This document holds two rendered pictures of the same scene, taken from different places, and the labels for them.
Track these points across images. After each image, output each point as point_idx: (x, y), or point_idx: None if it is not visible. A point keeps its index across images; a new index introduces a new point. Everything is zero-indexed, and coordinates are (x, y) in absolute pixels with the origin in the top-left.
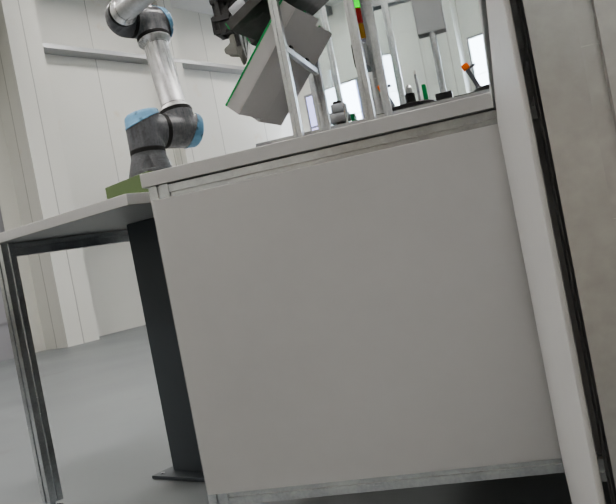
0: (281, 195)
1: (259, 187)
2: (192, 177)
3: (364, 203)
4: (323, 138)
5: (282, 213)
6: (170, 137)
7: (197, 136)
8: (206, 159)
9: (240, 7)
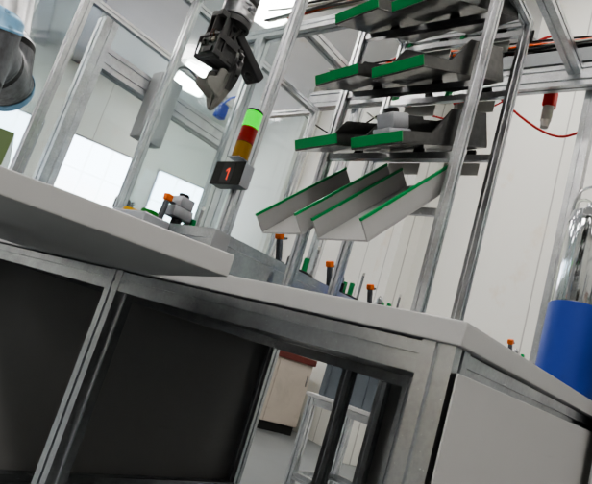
0: (522, 434)
1: (517, 414)
2: (487, 362)
3: (545, 471)
4: (554, 385)
5: (516, 457)
6: (8, 84)
7: (20, 105)
8: (508, 349)
9: (404, 123)
